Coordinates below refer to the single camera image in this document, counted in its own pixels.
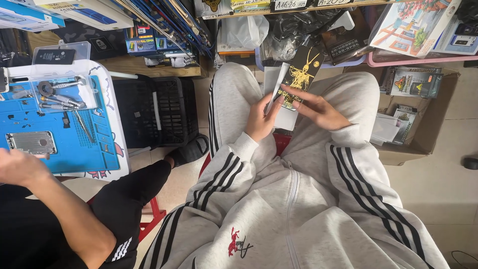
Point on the person's left hand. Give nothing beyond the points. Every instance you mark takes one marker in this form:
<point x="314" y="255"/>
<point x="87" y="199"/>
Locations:
<point x="259" y="121"/>

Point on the person's right hand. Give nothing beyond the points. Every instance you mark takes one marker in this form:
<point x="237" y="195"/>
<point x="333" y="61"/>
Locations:
<point x="325" y="110"/>

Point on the white card sleeve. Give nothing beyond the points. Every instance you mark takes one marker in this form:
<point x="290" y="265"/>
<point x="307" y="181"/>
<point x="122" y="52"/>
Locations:
<point x="285" y="119"/>

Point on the black packet with gold figure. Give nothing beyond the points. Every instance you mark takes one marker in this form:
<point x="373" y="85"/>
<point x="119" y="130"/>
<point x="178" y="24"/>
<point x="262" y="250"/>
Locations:
<point x="302" y="71"/>

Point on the grey striped track trousers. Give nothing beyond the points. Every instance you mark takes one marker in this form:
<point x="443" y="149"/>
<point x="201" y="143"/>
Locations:
<point x="235" y="97"/>

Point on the white paper sheets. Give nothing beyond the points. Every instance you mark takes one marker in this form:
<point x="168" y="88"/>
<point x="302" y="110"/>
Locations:
<point x="382" y="129"/>

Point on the black packet with white print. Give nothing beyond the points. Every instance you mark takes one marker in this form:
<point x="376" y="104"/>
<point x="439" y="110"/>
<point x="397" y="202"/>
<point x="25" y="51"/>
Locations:
<point x="345" y="46"/>

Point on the black slipper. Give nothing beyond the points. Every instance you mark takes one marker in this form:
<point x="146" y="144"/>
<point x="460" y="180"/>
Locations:
<point x="190" y="151"/>

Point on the grey slim packet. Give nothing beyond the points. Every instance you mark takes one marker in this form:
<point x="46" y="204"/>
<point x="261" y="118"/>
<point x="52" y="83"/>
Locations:
<point x="404" y="125"/>

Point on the heap of black plastic bags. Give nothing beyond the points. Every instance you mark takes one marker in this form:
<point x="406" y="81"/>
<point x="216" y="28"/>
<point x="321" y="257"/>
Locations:
<point x="295" y="33"/>

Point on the black plastic crate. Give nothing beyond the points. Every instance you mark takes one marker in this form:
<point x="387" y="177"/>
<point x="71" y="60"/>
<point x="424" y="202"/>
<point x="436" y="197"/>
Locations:
<point x="171" y="112"/>

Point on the white plastic bag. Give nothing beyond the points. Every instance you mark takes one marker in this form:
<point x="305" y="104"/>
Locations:
<point x="242" y="31"/>

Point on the black and grey packet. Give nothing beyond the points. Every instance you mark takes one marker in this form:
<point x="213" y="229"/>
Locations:
<point x="412" y="83"/>

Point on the grey zip hoodie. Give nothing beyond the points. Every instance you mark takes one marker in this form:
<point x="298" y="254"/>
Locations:
<point x="291" y="216"/>

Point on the white plastic rod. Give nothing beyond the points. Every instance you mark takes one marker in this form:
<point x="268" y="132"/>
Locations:
<point x="157" y="112"/>

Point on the cardboard carton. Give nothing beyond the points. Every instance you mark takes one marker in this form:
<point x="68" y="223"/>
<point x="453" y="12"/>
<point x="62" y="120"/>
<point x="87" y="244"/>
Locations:
<point x="433" y="123"/>

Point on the labelled shelf with packets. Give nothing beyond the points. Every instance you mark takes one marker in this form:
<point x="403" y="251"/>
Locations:
<point x="261" y="5"/>

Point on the pink tray with boxes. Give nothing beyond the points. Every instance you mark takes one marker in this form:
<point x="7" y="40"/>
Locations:
<point x="410" y="26"/>

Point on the bundle of blue phone frames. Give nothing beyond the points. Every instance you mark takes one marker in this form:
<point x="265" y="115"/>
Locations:
<point x="179" y="22"/>

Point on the white printed work table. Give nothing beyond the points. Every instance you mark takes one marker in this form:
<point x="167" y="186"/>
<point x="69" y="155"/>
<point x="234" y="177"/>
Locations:
<point x="117" y="123"/>

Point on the wooden shelf with boxes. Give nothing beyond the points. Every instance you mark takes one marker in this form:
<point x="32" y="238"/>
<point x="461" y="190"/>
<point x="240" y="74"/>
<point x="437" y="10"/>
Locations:
<point x="123" y="65"/>

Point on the black round object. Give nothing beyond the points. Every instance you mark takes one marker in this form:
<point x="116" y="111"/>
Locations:
<point x="471" y="163"/>

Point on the clear plastic tool tray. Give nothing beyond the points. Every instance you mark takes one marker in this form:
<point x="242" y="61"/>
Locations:
<point x="87" y="95"/>

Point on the metal tweezers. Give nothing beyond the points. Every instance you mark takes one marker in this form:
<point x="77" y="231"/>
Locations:
<point x="84" y="127"/>

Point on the blue repair mat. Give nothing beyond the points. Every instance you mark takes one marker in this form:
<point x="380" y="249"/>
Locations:
<point x="74" y="149"/>

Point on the clear plastic box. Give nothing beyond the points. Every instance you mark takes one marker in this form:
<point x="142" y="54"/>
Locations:
<point x="80" y="50"/>

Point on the silver screwdriver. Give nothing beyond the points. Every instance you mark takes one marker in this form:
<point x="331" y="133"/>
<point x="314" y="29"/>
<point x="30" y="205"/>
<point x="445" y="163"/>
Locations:
<point x="56" y="107"/>
<point x="65" y="100"/>

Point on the black phone battery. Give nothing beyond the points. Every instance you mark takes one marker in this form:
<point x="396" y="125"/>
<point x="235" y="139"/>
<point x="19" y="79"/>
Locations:
<point x="55" y="56"/>

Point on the black tape roll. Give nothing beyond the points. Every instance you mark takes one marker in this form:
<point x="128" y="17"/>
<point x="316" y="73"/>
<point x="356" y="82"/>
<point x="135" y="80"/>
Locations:
<point x="46" y="89"/>

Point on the silver phone back housing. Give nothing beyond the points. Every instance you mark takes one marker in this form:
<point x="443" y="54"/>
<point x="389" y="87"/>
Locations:
<point x="31" y="142"/>

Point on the white boxes with blue print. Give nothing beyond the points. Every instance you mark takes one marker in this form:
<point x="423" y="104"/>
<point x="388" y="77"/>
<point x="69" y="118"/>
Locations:
<point x="56" y="13"/>

